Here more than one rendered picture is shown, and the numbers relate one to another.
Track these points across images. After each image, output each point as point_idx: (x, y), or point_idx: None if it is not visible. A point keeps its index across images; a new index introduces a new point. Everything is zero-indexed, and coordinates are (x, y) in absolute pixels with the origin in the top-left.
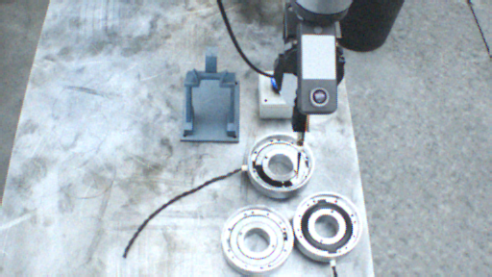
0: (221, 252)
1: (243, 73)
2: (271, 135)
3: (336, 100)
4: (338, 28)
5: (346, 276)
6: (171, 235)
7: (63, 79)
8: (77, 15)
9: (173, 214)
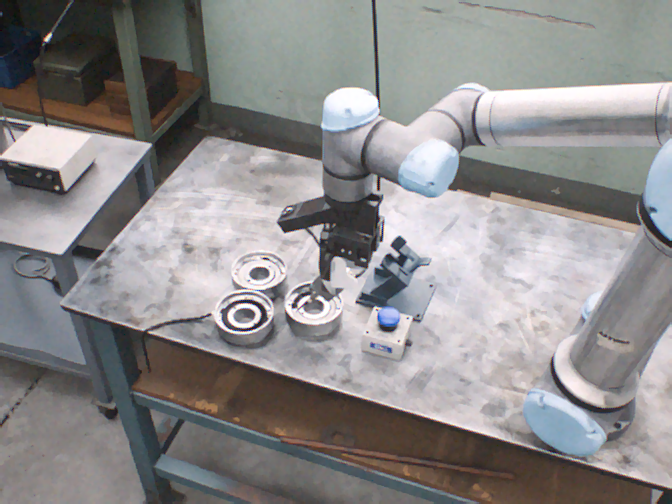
0: None
1: (430, 328)
2: (341, 304)
3: (281, 221)
4: (342, 235)
5: (201, 326)
6: (295, 244)
7: (467, 215)
8: (545, 233)
9: (310, 249)
